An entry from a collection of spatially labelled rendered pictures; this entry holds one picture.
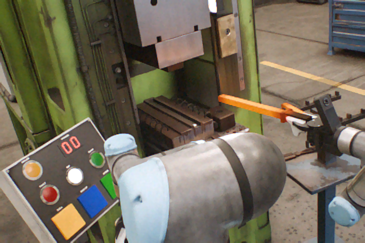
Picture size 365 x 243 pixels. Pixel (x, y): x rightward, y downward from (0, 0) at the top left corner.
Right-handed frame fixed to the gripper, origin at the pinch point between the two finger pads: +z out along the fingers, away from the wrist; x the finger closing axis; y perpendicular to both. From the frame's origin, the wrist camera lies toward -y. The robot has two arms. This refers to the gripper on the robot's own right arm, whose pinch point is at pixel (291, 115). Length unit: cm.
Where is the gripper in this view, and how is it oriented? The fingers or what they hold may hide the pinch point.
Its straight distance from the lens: 133.5
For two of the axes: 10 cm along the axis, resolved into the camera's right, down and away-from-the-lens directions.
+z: -5.3, -2.5, 8.1
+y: 1.7, 9.0, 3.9
